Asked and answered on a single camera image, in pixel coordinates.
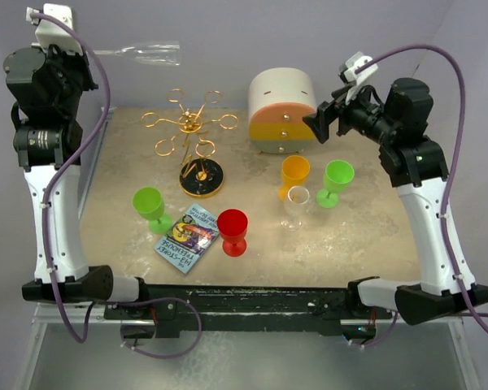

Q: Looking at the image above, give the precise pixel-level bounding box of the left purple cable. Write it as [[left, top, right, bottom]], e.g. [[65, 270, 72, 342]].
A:
[[28, 12, 109, 344]]

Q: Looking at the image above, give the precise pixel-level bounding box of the gold wine glass rack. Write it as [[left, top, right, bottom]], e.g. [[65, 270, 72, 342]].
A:
[[140, 89, 239, 199]]

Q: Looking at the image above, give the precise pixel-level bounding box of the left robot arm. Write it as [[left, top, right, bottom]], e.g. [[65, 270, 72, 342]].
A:
[[3, 45, 151, 319]]

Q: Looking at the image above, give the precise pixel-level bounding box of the pastel mini drawer chest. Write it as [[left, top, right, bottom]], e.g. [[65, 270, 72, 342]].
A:
[[248, 67, 316, 154]]

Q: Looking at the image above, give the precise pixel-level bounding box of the green plastic goblet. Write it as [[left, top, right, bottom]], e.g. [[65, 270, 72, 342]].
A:
[[316, 160, 355, 209], [133, 187, 172, 234]]

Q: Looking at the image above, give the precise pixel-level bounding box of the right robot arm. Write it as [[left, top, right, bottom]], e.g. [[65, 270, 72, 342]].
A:
[[303, 78, 488, 325]]

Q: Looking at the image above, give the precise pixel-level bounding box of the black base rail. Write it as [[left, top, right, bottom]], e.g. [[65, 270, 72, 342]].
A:
[[104, 284, 392, 338]]

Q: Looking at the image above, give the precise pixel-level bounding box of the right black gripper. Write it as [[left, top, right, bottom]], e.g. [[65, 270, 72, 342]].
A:
[[304, 77, 399, 145]]

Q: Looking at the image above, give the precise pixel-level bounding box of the blue treehouse book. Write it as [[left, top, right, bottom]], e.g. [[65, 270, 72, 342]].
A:
[[155, 204, 220, 274]]

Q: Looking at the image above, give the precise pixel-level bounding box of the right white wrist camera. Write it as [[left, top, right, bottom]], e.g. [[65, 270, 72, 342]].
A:
[[339, 51, 378, 105]]

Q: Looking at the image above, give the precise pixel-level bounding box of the red plastic goblet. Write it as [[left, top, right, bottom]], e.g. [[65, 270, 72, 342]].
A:
[[217, 209, 248, 257]]

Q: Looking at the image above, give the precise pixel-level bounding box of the orange plastic goblet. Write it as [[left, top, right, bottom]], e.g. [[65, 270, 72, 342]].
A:
[[278, 155, 311, 202]]

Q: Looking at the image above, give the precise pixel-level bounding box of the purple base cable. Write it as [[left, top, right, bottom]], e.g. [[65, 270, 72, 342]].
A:
[[120, 297, 204, 359]]

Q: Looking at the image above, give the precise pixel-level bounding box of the clear wine glass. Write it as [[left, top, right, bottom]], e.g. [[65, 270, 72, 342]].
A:
[[281, 185, 310, 232], [94, 41, 181, 67]]

